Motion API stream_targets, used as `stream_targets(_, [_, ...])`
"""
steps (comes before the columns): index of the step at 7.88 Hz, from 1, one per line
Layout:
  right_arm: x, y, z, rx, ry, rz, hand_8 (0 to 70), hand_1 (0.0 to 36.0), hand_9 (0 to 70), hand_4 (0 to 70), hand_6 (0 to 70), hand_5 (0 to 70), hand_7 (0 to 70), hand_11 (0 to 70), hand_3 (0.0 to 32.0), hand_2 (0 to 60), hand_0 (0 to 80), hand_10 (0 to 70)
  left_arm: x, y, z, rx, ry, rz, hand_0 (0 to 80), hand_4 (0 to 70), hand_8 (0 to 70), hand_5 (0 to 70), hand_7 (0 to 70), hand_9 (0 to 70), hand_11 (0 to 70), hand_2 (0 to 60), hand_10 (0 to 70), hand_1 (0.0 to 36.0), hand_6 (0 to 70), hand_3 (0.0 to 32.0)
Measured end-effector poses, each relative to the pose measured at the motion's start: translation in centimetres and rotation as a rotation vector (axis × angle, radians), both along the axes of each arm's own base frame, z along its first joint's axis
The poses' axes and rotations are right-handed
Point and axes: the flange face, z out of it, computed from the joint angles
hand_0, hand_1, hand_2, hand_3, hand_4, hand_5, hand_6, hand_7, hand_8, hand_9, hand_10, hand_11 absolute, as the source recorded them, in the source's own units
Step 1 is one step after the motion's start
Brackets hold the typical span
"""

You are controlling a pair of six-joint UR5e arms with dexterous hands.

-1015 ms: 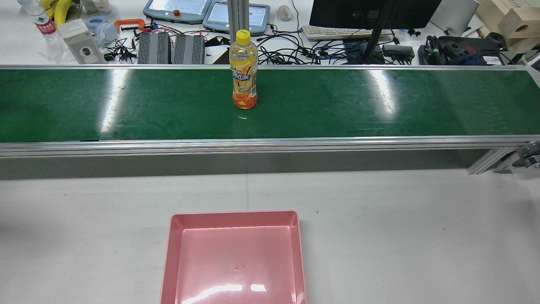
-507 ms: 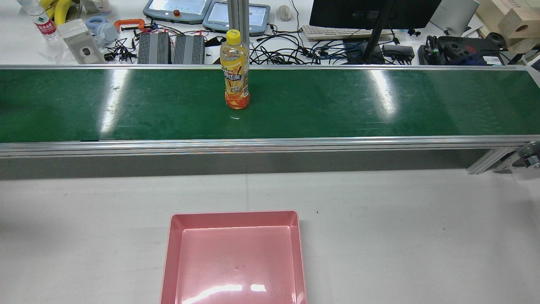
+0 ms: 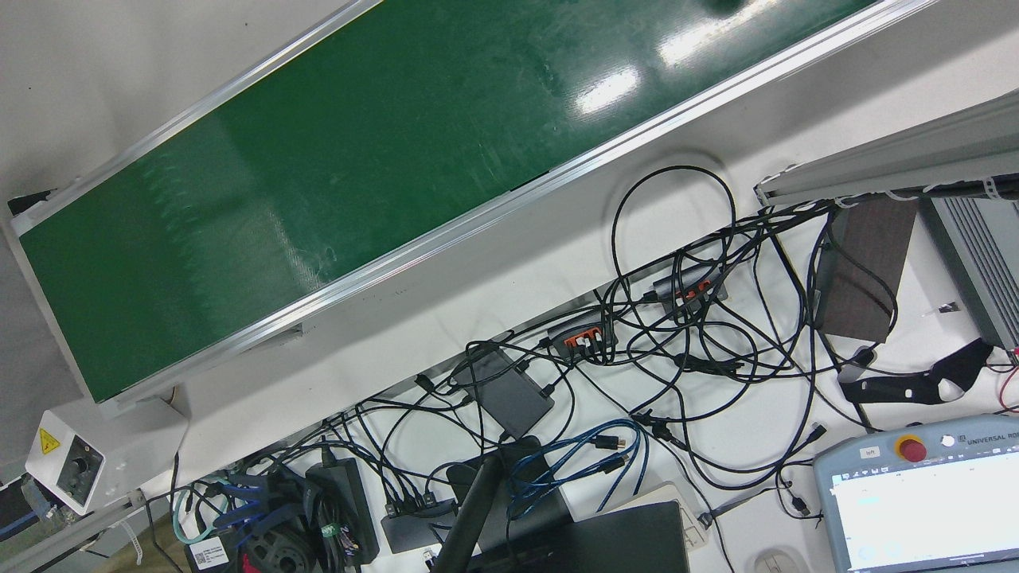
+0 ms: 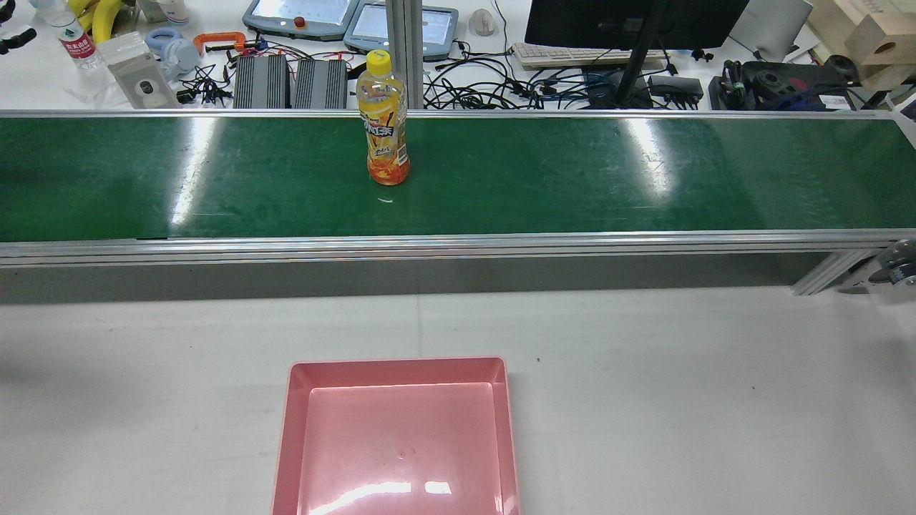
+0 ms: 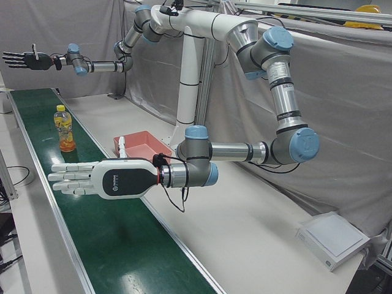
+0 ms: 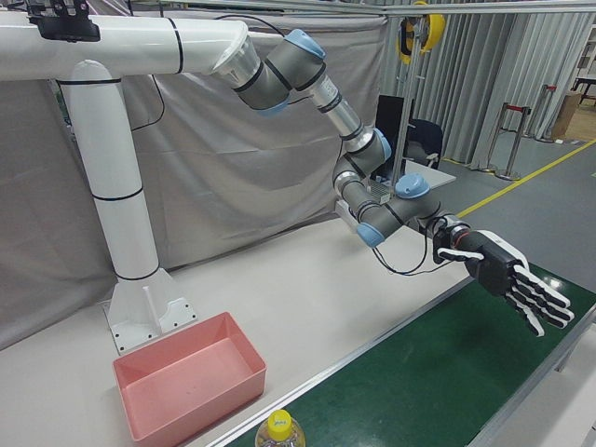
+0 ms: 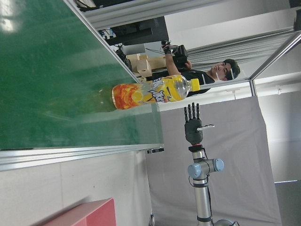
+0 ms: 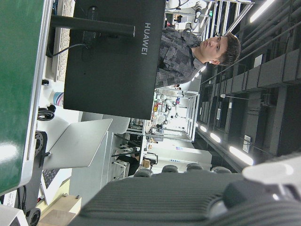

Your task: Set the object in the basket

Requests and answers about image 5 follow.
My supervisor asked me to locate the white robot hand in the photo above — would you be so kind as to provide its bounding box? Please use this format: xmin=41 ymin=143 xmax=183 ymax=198
xmin=48 ymin=136 xmax=160 ymax=202

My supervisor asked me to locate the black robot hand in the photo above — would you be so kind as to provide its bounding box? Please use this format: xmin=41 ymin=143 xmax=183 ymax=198
xmin=2 ymin=43 xmax=56 ymax=72

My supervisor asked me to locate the orange drink bottle yellow cap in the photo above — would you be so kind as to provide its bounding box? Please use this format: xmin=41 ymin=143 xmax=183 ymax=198
xmin=53 ymin=104 xmax=77 ymax=153

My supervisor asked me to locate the pink plastic basket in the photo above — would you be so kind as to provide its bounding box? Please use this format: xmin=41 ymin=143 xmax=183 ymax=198
xmin=113 ymin=130 xmax=173 ymax=160

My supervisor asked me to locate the green belt conveyor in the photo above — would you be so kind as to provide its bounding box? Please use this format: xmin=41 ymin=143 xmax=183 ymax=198
xmin=6 ymin=88 xmax=227 ymax=294

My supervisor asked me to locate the white conveyor control box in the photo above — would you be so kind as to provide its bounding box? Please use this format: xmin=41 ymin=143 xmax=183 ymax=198
xmin=0 ymin=88 xmax=13 ymax=115

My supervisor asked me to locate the white robot torso column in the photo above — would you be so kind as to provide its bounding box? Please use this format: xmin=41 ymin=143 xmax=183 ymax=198
xmin=149 ymin=4 xmax=258 ymax=145

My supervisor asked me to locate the aluminium support column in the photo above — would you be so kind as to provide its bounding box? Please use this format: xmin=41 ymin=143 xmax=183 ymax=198
xmin=195 ymin=38 xmax=216 ymax=131

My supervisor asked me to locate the black equipment case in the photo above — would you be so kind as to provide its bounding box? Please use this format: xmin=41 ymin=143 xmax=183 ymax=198
xmin=0 ymin=211 xmax=16 ymax=246

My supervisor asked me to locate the white flat box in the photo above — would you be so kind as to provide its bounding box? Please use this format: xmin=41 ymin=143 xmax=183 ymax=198
xmin=295 ymin=212 xmax=371 ymax=273

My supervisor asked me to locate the grey curtain cloth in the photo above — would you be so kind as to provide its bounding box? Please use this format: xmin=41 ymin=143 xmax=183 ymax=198
xmin=0 ymin=0 xmax=392 ymax=264

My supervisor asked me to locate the yellow hard hat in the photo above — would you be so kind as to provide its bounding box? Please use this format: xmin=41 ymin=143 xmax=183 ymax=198
xmin=342 ymin=20 xmax=384 ymax=31
xmin=355 ymin=4 xmax=383 ymax=15

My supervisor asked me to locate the aluminium profile post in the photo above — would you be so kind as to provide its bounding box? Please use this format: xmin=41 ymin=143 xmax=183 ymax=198
xmin=0 ymin=148 xmax=20 ymax=202

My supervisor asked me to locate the black head camera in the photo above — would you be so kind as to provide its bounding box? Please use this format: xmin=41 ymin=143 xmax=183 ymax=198
xmin=159 ymin=0 xmax=184 ymax=17

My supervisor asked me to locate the aluminium frame beam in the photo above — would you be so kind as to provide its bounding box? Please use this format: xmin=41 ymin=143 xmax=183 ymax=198
xmin=220 ymin=0 xmax=392 ymax=25

